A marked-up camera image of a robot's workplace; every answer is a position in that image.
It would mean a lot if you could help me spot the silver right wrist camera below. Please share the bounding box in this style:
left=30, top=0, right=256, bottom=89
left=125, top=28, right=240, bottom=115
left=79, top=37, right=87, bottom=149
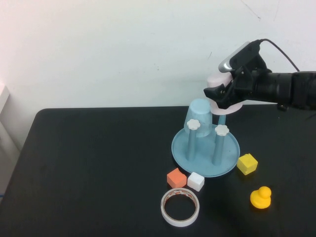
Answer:
left=218, top=41, right=263, bottom=74

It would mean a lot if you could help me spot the pink plastic cup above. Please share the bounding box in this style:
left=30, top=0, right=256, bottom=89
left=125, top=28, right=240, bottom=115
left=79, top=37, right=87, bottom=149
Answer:
left=206, top=73, right=242, bottom=116

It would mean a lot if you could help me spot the yellow foam cube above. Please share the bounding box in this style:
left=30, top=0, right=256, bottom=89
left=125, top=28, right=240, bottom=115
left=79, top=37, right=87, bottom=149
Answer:
left=237, top=153, right=258, bottom=176

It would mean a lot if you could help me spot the yellow rubber duck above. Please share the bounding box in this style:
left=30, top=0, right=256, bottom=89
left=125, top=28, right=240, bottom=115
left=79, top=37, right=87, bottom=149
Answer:
left=249, top=186, right=272, bottom=210

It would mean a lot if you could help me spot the white foam cube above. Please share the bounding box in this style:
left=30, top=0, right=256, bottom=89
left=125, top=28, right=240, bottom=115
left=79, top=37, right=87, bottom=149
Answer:
left=187, top=172, right=205, bottom=193

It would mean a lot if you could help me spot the translucent blue plastic cup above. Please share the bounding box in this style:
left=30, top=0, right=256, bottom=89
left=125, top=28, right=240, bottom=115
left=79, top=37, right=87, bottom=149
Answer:
left=183, top=98, right=213, bottom=138

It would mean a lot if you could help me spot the white cabinet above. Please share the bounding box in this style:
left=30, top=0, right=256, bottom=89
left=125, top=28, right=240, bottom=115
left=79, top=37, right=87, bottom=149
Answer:
left=0, top=82, right=22, bottom=198

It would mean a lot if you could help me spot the white tape roll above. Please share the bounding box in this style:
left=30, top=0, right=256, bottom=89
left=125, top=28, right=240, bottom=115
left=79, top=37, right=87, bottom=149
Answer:
left=160, top=187, right=200, bottom=227

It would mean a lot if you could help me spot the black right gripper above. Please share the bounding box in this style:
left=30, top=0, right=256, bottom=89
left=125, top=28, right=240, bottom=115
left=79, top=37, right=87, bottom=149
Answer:
left=203, top=58, right=272, bottom=110

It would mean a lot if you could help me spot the blue cup stand with posts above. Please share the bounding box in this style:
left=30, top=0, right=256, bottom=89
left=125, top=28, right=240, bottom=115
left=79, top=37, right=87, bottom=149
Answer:
left=171, top=114, right=240, bottom=178

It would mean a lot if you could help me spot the orange foam cube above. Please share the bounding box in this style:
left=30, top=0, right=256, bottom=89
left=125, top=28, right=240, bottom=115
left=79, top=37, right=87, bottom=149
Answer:
left=166, top=168, right=187, bottom=188

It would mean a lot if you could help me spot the black right camera cable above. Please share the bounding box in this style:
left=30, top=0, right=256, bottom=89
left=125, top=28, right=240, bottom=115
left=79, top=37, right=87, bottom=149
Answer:
left=256, top=39, right=301, bottom=73

